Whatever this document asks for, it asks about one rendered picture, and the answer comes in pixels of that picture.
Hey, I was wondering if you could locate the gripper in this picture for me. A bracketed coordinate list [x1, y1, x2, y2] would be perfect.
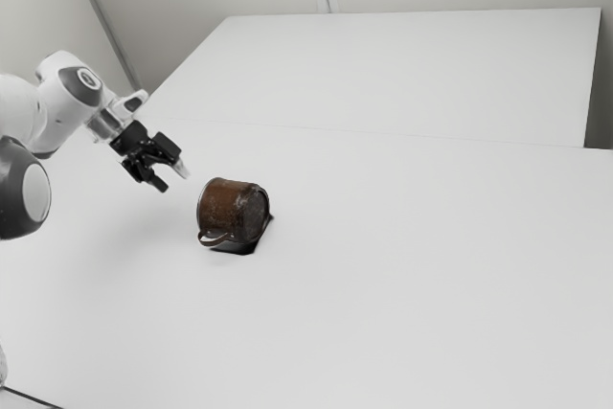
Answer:
[107, 120, 192, 193]

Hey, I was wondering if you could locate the rusty brown metal mug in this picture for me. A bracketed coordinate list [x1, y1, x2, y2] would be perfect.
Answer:
[195, 176, 271, 247]

